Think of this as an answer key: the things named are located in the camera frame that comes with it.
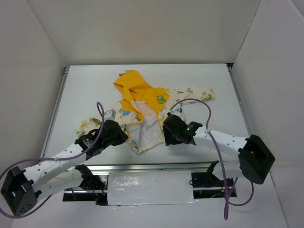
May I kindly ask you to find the yellow hooded printed child jacket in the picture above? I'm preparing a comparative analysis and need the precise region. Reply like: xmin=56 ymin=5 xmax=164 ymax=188
xmin=75 ymin=68 xmax=217 ymax=155

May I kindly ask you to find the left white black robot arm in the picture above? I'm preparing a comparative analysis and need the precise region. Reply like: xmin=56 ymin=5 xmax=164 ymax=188
xmin=0 ymin=120 xmax=128 ymax=218

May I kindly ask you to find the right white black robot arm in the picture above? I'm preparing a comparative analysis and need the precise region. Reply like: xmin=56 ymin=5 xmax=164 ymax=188
xmin=163 ymin=114 xmax=275 ymax=186

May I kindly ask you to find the white foil covered panel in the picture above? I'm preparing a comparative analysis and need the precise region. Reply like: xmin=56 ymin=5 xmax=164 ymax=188
xmin=107 ymin=171 xmax=195 ymax=206

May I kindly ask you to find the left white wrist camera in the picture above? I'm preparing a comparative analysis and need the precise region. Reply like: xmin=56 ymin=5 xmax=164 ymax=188
xmin=104 ymin=109 xmax=116 ymax=121

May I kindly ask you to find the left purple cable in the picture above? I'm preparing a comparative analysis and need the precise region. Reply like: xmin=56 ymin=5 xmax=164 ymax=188
xmin=0 ymin=101 xmax=106 ymax=219

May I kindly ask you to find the purple cable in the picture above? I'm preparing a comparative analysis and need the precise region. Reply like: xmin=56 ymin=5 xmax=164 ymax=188
xmin=169 ymin=98 xmax=255 ymax=220
xmin=0 ymin=101 xmax=106 ymax=219

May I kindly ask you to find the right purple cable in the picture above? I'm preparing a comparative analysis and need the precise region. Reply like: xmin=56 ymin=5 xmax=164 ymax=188
xmin=169 ymin=98 xmax=255 ymax=220

